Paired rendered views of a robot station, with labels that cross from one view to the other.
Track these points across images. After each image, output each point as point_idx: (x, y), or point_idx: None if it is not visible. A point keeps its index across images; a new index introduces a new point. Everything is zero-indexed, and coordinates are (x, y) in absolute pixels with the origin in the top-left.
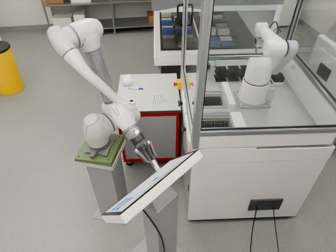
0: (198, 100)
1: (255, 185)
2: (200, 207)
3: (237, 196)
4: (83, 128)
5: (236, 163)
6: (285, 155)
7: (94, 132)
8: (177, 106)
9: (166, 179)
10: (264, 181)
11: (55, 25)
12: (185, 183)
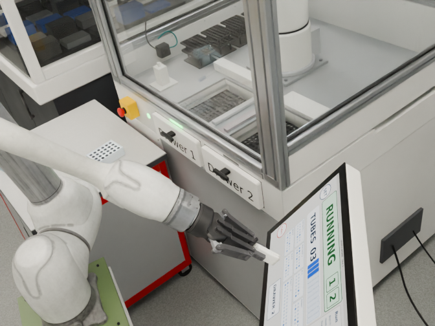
0: (274, 74)
1: (382, 206)
2: None
3: None
4: (25, 286)
5: None
6: (413, 121)
7: (62, 279)
8: (155, 151)
9: (356, 244)
10: (393, 189)
11: None
12: (250, 288)
